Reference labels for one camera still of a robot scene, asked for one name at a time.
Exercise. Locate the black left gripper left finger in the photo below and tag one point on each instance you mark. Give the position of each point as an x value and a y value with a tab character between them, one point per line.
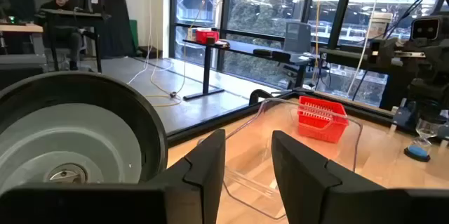
105	206

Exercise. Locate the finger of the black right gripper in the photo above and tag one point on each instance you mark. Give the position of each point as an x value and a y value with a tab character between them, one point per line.
378	52
436	57

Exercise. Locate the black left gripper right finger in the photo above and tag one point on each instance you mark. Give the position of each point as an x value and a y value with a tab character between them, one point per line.
350	206

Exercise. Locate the hourglass with black caps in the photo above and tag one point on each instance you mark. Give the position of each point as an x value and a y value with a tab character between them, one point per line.
418	151

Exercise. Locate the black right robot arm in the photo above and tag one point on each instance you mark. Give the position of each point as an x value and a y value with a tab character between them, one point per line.
431	90

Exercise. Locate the red plastic basket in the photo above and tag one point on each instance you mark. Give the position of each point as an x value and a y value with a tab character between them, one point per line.
321	125

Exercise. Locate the clear plastic bin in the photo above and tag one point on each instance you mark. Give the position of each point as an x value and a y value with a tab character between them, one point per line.
249	182

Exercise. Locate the black standing desk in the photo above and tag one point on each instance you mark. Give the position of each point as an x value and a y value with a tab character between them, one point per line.
207	69

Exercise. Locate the red box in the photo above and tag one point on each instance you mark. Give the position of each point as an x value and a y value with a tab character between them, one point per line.
207	36

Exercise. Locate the person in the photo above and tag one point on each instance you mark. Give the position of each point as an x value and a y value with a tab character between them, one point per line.
61	24

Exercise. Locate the black desk with monitor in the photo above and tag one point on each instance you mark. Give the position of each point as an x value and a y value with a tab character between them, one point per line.
75	15

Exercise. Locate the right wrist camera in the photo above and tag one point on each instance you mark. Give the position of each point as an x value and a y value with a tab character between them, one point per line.
425	28

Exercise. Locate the black frame clamp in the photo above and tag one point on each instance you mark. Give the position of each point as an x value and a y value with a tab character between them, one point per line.
259	95

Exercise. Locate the black aluminium table frame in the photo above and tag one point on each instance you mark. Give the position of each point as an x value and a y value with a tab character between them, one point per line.
228	118

